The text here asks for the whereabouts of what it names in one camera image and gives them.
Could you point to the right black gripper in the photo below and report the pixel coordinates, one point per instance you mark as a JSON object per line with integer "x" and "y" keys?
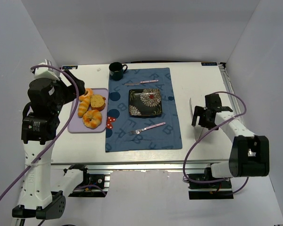
{"x": 201, "y": 116}

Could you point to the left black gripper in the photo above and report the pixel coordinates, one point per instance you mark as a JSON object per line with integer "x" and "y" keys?
{"x": 73, "y": 86}

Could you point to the metal tongs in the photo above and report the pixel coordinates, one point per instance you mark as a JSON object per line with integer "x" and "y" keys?
{"x": 198, "y": 130}

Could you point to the twisted ring bread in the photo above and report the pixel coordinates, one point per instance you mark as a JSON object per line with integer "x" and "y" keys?
{"x": 92, "y": 119}

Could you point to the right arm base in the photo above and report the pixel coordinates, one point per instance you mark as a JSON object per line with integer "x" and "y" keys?
{"x": 208, "y": 191}

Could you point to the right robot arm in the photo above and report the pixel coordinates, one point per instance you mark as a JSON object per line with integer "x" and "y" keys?
{"x": 249, "y": 155}

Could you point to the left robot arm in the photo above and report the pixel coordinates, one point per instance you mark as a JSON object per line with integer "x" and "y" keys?
{"x": 47, "y": 94}

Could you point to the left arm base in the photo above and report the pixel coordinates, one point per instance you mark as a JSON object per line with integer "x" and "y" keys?
{"x": 85, "y": 180}

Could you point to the striped bread roll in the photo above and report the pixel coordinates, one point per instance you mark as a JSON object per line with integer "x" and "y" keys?
{"x": 83, "y": 106}

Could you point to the brown bread slice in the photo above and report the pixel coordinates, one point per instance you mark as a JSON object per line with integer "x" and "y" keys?
{"x": 97, "y": 102}

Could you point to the dark green mug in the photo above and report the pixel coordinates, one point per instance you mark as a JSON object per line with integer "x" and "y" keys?
{"x": 117, "y": 70}

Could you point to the lavender plastic tray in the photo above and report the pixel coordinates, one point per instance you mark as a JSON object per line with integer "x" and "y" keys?
{"x": 76, "y": 124}

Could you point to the blue letter placemat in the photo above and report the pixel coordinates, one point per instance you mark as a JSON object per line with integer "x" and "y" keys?
{"x": 120, "y": 123}

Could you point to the black floral square plate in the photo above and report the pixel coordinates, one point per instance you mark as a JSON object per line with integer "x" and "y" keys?
{"x": 144, "y": 102}

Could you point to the sugared ring donut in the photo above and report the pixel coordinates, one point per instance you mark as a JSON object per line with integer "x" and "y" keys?
{"x": 88, "y": 92}

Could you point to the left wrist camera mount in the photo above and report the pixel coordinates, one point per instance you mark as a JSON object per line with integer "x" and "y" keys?
{"x": 44, "y": 70}

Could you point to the pink handled knife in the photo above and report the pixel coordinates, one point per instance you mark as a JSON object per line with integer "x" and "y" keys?
{"x": 141, "y": 82}

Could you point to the pink handled fork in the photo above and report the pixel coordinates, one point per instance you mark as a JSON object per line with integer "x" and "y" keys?
{"x": 138, "y": 131}

